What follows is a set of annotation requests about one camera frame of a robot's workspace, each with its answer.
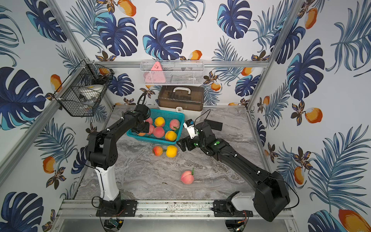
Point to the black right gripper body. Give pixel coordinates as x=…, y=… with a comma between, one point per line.
x=192, y=143

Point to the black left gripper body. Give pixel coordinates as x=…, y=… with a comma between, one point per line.
x=142, y=126

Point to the pink peach with leaf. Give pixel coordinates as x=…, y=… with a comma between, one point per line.
x=149, y=120

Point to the yellow peach front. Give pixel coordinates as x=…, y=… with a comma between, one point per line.
x=171, y=136

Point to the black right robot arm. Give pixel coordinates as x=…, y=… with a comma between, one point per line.
x=271, y=195

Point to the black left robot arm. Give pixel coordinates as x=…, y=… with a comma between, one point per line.
x=102, y=152

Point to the teal plastic basket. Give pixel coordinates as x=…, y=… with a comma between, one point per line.
x=168, y=117

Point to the white bowl in basket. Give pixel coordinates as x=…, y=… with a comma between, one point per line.
x=90, y=93

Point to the small red orange peach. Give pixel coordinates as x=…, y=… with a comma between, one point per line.
x=158, y=151

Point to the black battery box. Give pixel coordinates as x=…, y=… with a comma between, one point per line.
x=215, y=125

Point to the white brown storage box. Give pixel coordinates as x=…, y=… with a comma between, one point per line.
x=187, y=100

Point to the pink triangle item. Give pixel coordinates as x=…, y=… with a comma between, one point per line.
x=156, y=75

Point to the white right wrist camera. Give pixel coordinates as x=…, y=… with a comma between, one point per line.
x=189, y=125

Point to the clear wall shelf basket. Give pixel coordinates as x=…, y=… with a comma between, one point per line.
x=188, y=73

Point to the black wire wall basket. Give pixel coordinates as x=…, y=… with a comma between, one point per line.
x=89, y=82

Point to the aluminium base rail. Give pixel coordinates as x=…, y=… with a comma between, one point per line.
x=148, y=209

